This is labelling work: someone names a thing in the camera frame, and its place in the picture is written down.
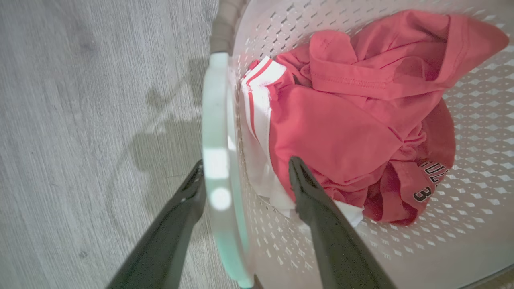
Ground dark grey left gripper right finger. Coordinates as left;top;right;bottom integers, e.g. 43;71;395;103
289;156;397;289

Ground red shirt with white trim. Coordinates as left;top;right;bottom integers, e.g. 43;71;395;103
240;9;510;228

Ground white perforated plastic laundry basket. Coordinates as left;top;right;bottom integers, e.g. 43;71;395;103
202;0;514;289

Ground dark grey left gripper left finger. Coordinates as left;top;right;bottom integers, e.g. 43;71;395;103
106;159;206;289

